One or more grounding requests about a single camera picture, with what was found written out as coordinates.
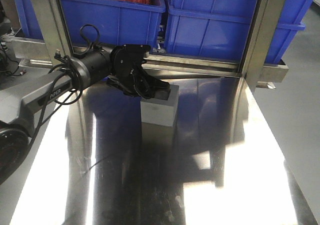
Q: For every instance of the gray square hollow base block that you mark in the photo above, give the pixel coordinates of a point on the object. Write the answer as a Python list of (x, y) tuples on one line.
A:
[(160, 112)]

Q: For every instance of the blue plastic bin right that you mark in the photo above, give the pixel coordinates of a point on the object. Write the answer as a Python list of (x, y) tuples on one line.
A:
[(219, 29)]

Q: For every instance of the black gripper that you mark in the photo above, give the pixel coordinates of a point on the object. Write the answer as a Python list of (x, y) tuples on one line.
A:
[(128, 75)]

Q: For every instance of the gray Piper robot arm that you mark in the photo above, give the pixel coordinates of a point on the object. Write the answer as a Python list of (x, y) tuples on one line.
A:
[(23, 106)]

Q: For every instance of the blue bin with red contents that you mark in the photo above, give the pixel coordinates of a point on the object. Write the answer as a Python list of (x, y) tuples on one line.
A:
[(118, 22)]

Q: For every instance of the stainless steel shelf frame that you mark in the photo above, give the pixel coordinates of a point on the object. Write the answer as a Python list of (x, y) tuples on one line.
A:
[(257, 74)]

